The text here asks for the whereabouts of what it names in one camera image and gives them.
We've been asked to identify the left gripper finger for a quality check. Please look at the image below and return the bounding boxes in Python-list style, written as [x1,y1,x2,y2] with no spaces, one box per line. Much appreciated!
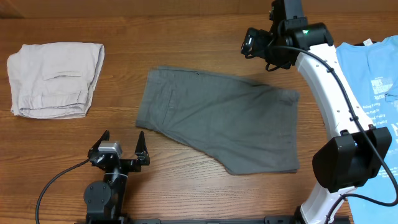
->
[88,130,110,157]
[135,131,150,166]

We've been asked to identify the grey shorts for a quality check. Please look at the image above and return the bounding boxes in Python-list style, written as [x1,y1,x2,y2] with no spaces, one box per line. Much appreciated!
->
[136,67,300,175]

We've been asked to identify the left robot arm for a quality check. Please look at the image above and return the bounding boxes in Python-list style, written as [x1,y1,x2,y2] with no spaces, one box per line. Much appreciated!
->
[83,130,150,223]

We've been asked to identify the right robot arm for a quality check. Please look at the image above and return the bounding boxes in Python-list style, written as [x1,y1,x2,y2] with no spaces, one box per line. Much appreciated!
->
[264,1,392,223]

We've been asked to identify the folded beige shorts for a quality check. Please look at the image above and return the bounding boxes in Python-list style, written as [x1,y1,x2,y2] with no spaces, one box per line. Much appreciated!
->
[7,42,105,119]

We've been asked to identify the light blue printed t-shirt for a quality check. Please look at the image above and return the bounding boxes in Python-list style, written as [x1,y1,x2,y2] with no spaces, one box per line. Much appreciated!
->
[336,35,397,224]

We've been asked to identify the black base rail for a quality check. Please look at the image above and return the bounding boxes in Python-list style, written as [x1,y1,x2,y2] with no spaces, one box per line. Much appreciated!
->
[74,215,352,224]

